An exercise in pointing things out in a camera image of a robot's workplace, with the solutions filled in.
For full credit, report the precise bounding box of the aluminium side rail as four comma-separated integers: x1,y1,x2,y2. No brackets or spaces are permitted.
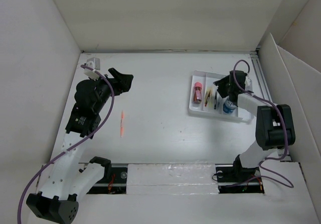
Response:
249,51,291,162

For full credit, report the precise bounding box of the blue gel pen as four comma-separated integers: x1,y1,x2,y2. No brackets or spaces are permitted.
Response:
217,96,222,109

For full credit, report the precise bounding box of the blue labelled round jar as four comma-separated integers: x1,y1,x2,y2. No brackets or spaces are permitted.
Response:
223,98,237,114

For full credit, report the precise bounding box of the orange highlighter pen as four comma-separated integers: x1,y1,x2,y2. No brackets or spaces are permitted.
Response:
120,111,125,138

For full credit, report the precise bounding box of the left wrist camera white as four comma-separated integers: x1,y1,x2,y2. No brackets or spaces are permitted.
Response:
81,57,100,80

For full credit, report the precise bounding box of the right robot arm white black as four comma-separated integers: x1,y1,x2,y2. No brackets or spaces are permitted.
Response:
214,70,295,182

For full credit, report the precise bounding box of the red gel pen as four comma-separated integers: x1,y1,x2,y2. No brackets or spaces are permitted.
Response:
204,90,212,107

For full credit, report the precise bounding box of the pink capped marker case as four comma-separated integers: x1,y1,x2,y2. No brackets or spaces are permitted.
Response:
193,82,203,104

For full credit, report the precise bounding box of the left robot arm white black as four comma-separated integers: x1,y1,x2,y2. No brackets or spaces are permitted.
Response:
26,66,133,223

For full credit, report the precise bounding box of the black gel pen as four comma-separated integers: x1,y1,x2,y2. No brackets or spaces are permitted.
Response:
214,91,217,110

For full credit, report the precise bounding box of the white divided organizer tray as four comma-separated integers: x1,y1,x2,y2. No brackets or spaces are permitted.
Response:
188,70,254,123

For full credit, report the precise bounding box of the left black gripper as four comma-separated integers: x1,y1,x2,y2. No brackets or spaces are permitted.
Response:
90,68,132,113

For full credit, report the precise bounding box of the black mounting rail base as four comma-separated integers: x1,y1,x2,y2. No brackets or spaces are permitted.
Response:
88,163,264,195

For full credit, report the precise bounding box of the short yellow highlighter pen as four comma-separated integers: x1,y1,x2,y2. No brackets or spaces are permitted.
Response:
204,88,212,107

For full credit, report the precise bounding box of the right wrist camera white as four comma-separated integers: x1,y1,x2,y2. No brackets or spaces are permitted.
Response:
245,75,252,91

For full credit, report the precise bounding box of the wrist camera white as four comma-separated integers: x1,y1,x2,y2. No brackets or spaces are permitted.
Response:
245,75,252,91
81,57,100,80

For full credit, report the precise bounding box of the white folded cardboard panel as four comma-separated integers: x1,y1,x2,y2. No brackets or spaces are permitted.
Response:
258,34,320,216

